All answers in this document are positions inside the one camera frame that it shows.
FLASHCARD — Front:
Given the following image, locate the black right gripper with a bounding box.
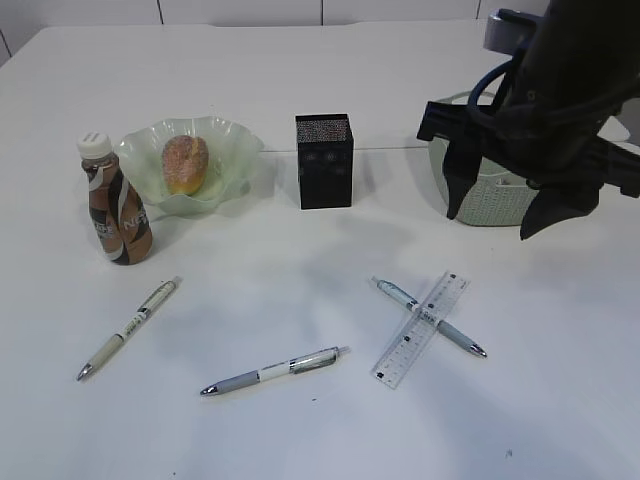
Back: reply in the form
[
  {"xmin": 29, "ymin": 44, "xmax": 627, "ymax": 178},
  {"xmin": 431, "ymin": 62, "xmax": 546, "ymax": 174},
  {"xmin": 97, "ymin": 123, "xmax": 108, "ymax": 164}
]
[{"xmin": 417, "ymin": 57, "xmax": 639, "ymax": 240}]

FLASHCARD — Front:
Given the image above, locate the clear plastic ruler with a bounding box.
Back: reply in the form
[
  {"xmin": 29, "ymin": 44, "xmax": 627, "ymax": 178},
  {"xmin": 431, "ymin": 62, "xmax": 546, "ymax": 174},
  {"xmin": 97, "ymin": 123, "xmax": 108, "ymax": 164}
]
[{"xmin": 371, "ymin": 271, "xmax": 470, "ymax": 389}]

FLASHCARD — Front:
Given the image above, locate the sugared bread roll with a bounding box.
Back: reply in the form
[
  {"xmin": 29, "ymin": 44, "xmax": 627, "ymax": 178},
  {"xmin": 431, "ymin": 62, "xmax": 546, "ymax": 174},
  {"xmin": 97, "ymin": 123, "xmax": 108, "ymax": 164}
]
[{"xmin": 162, "ymin": 135, "xmax": 209, "ymax": 195}]

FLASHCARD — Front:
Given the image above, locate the brown Nescafe coffee bottle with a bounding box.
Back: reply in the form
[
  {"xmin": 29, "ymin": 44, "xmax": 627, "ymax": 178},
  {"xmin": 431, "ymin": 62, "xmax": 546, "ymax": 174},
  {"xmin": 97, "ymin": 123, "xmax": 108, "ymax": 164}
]
[{"xmin": 77, "ymin": 132, "xmax": 153, "ymax": 265}]

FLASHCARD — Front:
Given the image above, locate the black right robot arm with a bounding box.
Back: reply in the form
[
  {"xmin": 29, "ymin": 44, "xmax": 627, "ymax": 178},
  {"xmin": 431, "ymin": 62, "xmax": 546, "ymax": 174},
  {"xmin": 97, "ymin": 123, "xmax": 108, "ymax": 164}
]
[{"xmin": 418, "ymin": 1, "xmax": 639, "ymax": 239}]

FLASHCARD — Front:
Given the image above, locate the green plastic woven basket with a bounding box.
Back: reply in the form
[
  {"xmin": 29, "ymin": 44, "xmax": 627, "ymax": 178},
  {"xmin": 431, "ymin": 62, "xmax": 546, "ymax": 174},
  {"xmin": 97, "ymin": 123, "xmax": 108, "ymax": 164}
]
[{"xmin": 428, "ymin": 92, "xmax": 538, "ymax": 227}]

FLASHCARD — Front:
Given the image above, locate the grey pen under ruler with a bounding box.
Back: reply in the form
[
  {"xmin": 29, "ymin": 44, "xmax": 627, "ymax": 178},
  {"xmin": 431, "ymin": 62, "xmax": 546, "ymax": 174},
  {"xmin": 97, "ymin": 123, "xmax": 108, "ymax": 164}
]
[{"xmin": 371, "ymin": 273, "xmax": 487, "ymax": 358}]

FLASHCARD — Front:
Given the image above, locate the black mesh pen holder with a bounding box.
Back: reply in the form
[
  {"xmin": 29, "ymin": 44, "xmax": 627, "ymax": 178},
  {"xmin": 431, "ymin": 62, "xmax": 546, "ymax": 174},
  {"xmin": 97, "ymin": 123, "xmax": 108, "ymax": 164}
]
[{"xmin": 295, "ymin": 114, "xmax": 354, "ymax": 210}]

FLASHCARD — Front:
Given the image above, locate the grey white centre pen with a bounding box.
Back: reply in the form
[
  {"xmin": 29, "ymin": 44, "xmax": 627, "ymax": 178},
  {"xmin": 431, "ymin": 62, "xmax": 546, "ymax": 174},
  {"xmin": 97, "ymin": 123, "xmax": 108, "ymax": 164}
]
[{"xmin": 200, "ymin": 346, "xmax": 351, "ymax": 397}]

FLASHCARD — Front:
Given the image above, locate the beige pen on left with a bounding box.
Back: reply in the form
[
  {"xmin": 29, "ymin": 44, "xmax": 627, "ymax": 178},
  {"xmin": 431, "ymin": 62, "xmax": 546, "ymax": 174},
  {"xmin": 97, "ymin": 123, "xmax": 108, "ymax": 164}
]
[{"xmin": 76, "ymin": 276, "xmax": 182, "ymax": 382}]

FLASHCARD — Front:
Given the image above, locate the green wavy glass bowl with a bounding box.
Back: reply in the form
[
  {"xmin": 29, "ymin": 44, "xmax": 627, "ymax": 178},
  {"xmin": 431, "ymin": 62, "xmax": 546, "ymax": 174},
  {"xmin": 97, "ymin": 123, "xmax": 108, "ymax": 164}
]
[{"xmin": 115, "ymin": 116, "xmax": 263, "ymax": 217}]

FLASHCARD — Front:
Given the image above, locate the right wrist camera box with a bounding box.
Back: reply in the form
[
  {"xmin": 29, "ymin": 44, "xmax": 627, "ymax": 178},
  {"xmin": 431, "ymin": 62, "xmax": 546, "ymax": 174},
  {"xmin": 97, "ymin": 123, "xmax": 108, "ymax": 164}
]
[{"xmin": 483, "ymin": 8, "xmax": 540, "ymax": 55}]

